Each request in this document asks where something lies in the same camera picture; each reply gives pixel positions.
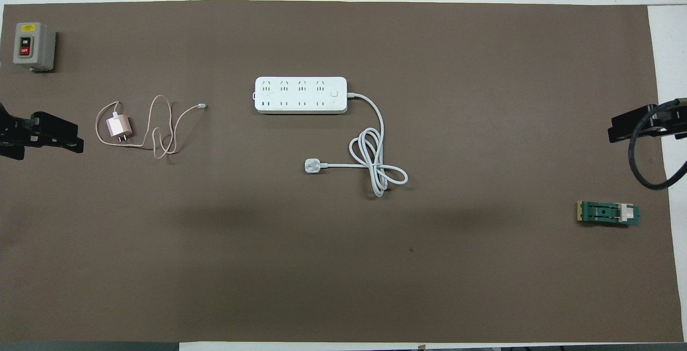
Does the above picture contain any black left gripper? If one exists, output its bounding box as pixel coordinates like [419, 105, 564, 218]
[0, 103, 85, 160]

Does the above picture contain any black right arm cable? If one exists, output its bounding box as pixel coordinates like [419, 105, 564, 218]
[627, 98, 687, 191]

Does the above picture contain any brown table mat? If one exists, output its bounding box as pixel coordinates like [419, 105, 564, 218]
[0, 1, 678, 344]

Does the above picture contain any pink charger adapter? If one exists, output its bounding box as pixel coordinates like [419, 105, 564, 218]
[105, 112, 133, 144]

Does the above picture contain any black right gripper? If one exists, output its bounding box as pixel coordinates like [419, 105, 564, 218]
[607, 100, 687, 144]

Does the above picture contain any grey on-off switch box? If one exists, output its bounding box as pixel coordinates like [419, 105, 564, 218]
[13, 22, 57, 73]

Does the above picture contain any pink charging cable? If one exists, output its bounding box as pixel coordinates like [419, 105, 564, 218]
[95, 94, 208, 159]

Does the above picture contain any white power strip with cord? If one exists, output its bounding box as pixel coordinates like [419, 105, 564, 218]
[254, 76, 409, 199]

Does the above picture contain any green knife switch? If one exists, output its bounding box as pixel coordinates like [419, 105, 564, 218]
[577, 200, 641, 229]

